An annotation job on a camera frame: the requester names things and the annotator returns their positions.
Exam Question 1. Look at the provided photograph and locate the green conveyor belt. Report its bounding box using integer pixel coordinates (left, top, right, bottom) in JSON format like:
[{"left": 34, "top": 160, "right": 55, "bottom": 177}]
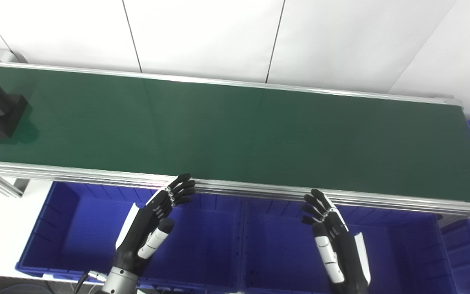
[
  {"left": 0, "top": 65, "right": 470, "bottom": 205},
  {"left": 0, "top": 47, "right": 470, "bottom": 218}
]

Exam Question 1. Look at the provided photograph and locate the blue plastic bin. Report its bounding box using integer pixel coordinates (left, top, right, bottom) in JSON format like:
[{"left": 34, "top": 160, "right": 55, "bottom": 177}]
[
  {"left": 16, "top": 182, "right": 244, "bottom": 293},
  {"left": 441, "top": 119, "right": 470, "bottom": 294},
  {"left": 241, "top": 198, "right": 460, "bottom": 294}
]

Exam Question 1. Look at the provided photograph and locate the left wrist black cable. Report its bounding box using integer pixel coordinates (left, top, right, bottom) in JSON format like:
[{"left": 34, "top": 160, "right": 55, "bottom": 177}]
[{"left": 74, "top": 269, "right": 109, "bottom": 294}]

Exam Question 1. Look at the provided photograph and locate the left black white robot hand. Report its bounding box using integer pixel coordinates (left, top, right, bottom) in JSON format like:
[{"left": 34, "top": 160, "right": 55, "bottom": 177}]
[{"left": 115, "top": 174, "right": 197, "bottom": 276}]

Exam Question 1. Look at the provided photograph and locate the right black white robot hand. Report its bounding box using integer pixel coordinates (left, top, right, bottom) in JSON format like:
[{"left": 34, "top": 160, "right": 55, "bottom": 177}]
[{"left": 300, "top": 189, "right": 372, "bottom": 294}]

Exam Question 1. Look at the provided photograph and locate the black cylinder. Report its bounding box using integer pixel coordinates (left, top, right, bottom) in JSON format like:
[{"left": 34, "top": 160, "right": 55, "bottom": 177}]
[{"left": 0, "top": 78, "right": 29, "bottom": 141}]

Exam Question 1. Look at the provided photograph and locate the aluminium conveyor leg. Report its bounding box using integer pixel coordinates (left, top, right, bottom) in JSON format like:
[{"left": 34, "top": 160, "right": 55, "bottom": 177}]
[{"left": 0, "top": 174, "right": 29, "bottom": 198}]

